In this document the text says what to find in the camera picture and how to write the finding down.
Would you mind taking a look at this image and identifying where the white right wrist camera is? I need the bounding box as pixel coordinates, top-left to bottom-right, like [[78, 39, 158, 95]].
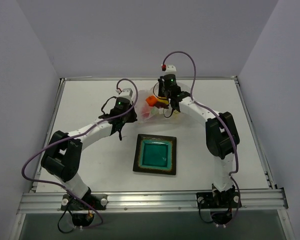
[[161, 64, 177, 74]]

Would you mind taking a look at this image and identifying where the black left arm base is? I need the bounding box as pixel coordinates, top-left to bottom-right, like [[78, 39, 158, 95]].
[[60, 193, 108, 229]]

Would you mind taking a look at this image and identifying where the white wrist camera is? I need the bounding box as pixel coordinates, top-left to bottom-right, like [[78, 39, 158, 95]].
[[161, 64, 177, 74], [118, 88, 133, 101]]

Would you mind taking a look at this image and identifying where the dark brown fake fruit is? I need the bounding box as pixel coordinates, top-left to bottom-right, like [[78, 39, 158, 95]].
[[154, 98, 169, 109]]

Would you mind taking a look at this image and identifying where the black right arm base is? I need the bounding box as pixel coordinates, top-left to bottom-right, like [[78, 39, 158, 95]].
[[196, 189, 242, 228]]

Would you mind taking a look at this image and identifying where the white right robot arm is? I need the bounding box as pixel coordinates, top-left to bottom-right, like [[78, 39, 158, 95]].
[[158, 73, 240, 207]]

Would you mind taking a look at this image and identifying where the orange fake fruit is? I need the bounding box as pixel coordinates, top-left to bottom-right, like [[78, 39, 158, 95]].
[[145, 95, 158, 107]]

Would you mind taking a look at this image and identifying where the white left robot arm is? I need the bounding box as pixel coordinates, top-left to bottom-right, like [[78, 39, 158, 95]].
[[40, 95, 137, 210]]

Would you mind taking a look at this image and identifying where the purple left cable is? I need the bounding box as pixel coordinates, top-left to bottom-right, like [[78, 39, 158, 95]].
[[21, 78, 137, 230]]

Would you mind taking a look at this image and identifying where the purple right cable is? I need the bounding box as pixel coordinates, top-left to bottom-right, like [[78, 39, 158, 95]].
[[161, 51, 241, 222]]

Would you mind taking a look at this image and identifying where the purple cable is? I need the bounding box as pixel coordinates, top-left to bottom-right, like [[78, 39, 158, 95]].
[[21, 78, 137, 230], [161, 51, 241, 222]]

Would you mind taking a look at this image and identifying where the aluminium front rail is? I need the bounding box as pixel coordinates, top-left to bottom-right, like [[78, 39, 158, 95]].
[[17, 189, 288, 214]]

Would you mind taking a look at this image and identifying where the teal square ceramic plate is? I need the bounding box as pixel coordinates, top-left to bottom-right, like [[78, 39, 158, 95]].
[[132, 134, 177, 176]]

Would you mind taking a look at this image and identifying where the translucent white plastic bag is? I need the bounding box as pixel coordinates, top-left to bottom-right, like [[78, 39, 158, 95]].
[[136, 79, 193, 125]]

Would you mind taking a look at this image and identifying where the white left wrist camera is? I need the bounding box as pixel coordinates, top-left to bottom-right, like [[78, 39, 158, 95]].
[[118, 88, 133, 101]]

